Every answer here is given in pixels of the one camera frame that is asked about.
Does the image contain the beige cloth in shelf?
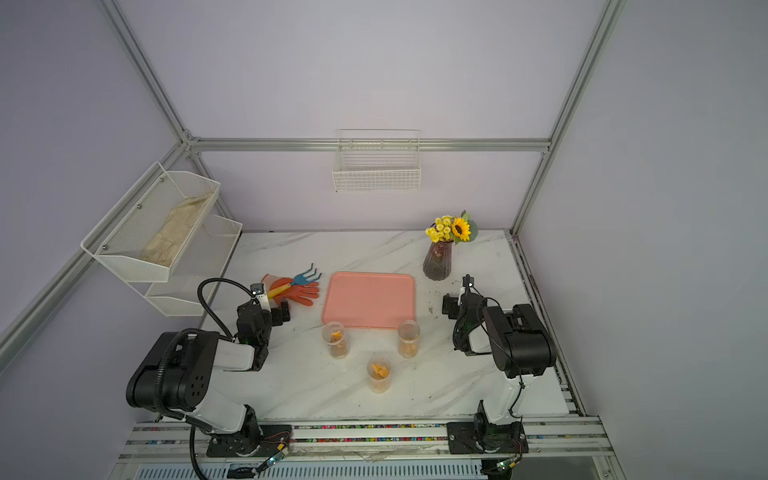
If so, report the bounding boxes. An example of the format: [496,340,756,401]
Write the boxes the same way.
[140,194,211,267]

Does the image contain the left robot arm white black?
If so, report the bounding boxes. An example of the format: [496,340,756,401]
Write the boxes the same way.
[126,277,290,442]

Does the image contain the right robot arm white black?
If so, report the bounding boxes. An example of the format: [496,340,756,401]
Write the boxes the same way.
[442,287,557,454]

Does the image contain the lower white mesh shelf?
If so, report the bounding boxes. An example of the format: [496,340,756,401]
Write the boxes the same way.
[144,214,242,317]

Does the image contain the aluminium mounting rail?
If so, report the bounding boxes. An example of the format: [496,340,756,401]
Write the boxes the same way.
[116,416,616,464]

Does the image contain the white mesh shelf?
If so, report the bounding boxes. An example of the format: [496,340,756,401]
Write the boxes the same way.
[80,163,220,283]
[144,214,242,317]

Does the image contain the yellow sunflower bouquet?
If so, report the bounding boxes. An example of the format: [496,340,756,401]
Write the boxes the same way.
[425,210,480,244]

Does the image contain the clear jar front cookies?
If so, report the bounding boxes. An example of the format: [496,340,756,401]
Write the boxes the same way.
[366,357,392,394]

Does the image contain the clear jar with pretzels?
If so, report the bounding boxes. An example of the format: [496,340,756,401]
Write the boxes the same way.
[322,322,348,359]

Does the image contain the blue yellow garden rake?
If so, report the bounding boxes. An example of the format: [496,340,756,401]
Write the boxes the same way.
[267,264,322,299]

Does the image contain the clear jar with cookies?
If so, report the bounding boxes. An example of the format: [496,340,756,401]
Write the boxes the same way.
[397,320,420,358]

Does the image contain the upper white mesh shelf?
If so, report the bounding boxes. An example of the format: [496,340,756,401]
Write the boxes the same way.
[80,163,220,283]

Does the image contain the white wire wall basket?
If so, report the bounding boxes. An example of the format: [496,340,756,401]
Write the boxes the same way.
[332,129,422,193]

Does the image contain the pink plastic tray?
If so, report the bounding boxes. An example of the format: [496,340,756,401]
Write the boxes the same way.
[322,272,416,329]

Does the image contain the dark glass flower vase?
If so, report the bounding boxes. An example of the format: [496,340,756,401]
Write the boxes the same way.
[422,241,453,281]

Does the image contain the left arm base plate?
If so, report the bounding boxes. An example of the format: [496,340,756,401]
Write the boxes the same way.
[206,424,293,459]

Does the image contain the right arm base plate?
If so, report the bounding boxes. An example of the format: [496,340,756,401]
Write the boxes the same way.
[446,422,529,454]

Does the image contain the red rubber glove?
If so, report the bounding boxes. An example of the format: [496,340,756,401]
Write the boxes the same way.
[262,274,320,306]

